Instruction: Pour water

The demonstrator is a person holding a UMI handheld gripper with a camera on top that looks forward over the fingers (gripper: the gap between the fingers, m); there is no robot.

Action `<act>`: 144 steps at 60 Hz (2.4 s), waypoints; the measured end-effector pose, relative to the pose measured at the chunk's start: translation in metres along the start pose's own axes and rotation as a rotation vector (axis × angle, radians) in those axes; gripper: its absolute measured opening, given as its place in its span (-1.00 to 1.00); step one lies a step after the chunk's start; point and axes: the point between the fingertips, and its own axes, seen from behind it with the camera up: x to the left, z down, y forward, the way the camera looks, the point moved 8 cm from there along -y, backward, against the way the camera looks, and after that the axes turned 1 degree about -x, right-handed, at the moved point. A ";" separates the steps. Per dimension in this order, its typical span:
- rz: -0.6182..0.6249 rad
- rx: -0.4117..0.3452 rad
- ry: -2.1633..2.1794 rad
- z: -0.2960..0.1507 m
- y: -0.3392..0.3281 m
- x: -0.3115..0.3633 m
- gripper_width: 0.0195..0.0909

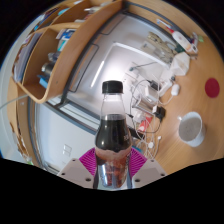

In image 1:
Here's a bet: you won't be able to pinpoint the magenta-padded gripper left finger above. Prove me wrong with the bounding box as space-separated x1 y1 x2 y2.
57 147 100 190

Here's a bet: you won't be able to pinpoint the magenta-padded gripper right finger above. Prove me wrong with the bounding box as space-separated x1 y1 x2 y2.
126 147 167 188

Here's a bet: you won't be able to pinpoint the dark drink bottle black cap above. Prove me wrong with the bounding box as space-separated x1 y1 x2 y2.
94 80 134 190

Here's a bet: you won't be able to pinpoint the white earphones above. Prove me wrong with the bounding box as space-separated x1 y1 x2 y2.
133 131 163 161

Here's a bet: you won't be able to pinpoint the red flat packet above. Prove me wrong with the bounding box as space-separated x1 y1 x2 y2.
137 118 154 133

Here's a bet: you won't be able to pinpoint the black charger block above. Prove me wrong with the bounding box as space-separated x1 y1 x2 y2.
153 106 167 122

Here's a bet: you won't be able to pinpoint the white speckled cup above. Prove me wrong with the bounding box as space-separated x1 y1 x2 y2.
177 111 206 148

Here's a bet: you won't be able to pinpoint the stainless steel tumbler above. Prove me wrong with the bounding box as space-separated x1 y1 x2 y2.
133 98 151 114

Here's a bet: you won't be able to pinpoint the white power adapter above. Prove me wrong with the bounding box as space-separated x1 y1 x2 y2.
143 84 158 103

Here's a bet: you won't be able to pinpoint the white power strip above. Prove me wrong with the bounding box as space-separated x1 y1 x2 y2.
156 78 173 98

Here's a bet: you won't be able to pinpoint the small white earbud case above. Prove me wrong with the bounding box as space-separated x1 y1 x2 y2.
170 83 181 96

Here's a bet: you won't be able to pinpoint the white desk lamp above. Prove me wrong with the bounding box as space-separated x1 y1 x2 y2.
89 41 174 89

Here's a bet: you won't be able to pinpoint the flat round red coaster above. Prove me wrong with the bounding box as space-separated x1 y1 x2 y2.
204 77 221 99

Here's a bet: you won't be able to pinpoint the white box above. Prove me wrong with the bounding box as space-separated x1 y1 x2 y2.
169 51 191 77

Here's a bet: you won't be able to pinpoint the wooden shelf unit with items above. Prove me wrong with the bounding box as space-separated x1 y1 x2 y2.
11 0 124 104

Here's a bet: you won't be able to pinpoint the wooden tree figurine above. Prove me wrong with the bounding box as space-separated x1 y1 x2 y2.
146 31 174 56

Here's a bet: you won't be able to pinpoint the white light switch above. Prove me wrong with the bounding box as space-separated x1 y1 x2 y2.
62 143 73 157

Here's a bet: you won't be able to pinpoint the grey metal desk frame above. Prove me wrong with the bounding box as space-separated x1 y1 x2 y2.
28 3 188 168

